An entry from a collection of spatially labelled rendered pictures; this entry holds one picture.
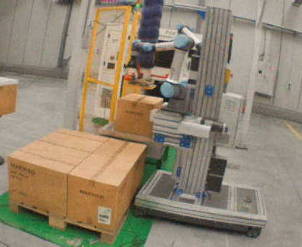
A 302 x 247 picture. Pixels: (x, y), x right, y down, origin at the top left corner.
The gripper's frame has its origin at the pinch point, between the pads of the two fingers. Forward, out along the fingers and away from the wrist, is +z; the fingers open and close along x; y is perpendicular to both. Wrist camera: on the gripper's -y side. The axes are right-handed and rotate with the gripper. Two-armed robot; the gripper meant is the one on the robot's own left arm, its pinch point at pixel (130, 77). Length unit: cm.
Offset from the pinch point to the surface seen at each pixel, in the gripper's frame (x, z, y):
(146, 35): 1, -42, 49
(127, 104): 10, 33, 53
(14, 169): 73, 80, -78
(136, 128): -3, 57, 52
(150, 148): -22, 74, 46
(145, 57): -2, -18, 50
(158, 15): -8, -68, 53
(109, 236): -16, 115, -79
